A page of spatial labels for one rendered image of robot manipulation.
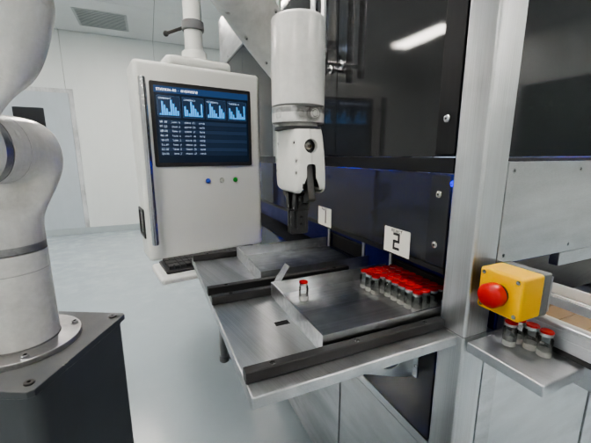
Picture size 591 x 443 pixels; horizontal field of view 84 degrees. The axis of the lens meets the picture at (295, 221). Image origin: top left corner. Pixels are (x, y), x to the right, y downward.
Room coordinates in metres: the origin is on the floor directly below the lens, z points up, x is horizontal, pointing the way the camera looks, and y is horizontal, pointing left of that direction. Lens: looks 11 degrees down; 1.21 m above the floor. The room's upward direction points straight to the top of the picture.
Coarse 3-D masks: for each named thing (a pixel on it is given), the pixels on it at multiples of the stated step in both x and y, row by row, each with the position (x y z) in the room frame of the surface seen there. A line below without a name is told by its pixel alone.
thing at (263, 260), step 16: (304, 240) 1.15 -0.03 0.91; (320, 240) 1.17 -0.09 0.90; (240, 256) 1.00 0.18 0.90; (256, 256) 1.05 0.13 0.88; (272, 256) 1.05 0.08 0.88; (288, 256) 1.05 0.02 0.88; (304, 256) 1.05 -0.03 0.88; (320, 256) 1.05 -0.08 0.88; (336, 256) 1.05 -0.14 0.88; (256, 272) 0.85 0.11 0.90; (272, 272) 0.82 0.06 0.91; (288, 272) 0.84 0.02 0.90
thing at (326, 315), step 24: (384, 264) 0.87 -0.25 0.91; (288, 288) 0.75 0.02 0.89; (312, 288) 0.78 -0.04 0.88; (336, 288) 0.78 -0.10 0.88; (360, 288) 0.78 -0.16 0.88; (288, 312) 0.64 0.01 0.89; (312, 312) 0.65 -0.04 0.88; (336, 312) 0.65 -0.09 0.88; (360, 312) 0.65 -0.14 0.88; (384, 312) 0.65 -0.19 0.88; (408, 312) 0.65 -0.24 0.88; (432, 312) 0.60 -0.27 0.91; (312, 336) 0.54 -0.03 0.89; (336, 336) 0.51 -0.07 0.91; (360, 336) 0.53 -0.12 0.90
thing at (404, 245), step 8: (384, 232) 0.76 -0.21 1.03; (392, 232) 0.74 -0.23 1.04; (400, 232) 0.71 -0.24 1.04; (408, 232) 0.69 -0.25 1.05; (384, 240) 0.76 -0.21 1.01; (392, 240) 0.73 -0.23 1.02; (400, 240) 0.71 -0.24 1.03; (408, 240) 0.69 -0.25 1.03; (384, 248) 0.76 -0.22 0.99; (400, 248) 0.71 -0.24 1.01; (408, 248) 0.69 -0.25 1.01; (408, 256) 0.69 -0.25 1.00
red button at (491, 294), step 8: (480, 288) 0.49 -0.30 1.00; (488, 288) 0.48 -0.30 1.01; (496, 288) 0.47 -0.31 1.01; (480, 296) 0.49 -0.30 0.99; (488, 296) 0.48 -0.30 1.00; (496, 296) 0.47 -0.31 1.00; (504, 296) 0.47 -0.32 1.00; (488, 304) 0.48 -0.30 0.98; (496, 304) 0.47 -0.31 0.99; (504, 304) 0.47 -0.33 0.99
